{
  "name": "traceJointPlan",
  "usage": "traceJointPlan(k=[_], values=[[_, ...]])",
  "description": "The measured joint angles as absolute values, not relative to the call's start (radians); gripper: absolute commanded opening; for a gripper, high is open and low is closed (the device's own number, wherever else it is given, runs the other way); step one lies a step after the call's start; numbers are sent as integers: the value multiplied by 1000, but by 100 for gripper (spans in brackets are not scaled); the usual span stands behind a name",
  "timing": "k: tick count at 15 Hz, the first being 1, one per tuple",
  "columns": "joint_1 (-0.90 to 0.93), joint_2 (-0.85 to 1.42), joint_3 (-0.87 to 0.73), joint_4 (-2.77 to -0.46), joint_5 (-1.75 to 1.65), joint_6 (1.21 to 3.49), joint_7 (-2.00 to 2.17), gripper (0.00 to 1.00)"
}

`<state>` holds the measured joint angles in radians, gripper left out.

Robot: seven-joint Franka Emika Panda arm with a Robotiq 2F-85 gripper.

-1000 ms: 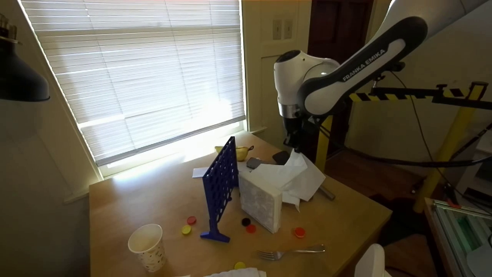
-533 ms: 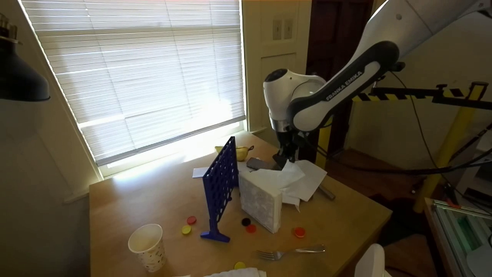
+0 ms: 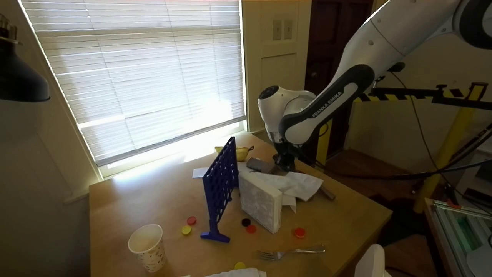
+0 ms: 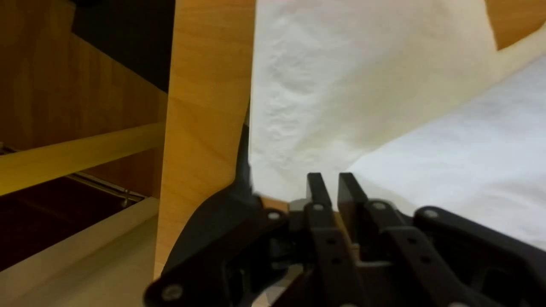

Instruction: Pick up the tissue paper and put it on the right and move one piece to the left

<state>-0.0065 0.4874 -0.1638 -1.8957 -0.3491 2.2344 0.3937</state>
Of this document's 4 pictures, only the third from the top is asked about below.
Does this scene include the wide window blinds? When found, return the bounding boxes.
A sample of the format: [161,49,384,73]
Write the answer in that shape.
[17,0,247,166]

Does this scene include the blue connect four grid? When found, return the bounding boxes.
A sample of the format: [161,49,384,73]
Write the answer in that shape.
[198,135,241,244]

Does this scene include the crumpled white napkin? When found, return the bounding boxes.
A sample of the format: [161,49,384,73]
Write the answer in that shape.
[278,190,299,213]

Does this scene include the white tissue sheet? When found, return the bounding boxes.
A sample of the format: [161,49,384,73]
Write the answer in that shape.
[236,169,326,203]

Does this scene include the black mounted camera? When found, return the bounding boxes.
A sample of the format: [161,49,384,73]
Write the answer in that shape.
[386,60,407,73]

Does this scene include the yellow upright post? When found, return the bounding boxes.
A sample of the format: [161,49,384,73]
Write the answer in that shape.
[313,120,332,166]

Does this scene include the thin black cable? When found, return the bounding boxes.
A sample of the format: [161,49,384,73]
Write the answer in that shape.
[390,70,442,169]

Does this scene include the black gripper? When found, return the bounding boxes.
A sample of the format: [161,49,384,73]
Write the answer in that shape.
[270,140,301,173]

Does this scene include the folded white cloth stack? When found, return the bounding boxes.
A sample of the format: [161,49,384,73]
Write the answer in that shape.
[204,266,269,277]

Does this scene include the yellow stand pole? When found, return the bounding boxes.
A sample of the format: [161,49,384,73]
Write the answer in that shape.
[413,104,478,215]

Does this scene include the dark wooden door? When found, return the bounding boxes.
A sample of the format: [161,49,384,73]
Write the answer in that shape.
[304,0,376,161]

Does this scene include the white cardboard box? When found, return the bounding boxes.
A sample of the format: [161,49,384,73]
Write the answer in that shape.
[236,173,284,235]

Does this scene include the white paper sheet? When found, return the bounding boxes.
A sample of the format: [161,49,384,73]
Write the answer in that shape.
[190,166,210,180]

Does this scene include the white bottle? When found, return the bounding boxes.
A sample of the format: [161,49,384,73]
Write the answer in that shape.
[352,243,393,277]

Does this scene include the white green equipment box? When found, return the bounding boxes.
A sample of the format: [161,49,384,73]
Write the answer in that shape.
[422,198,492,277]

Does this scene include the thick black cable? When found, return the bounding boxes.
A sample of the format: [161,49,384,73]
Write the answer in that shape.
[306,152,492,181]

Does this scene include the patterned paper cup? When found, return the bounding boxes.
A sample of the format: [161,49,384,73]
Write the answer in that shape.
[126,221,169,275]

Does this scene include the wall switch plate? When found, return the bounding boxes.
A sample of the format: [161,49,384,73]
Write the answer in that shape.
[283,18,296,41]
[270,18,284,43]

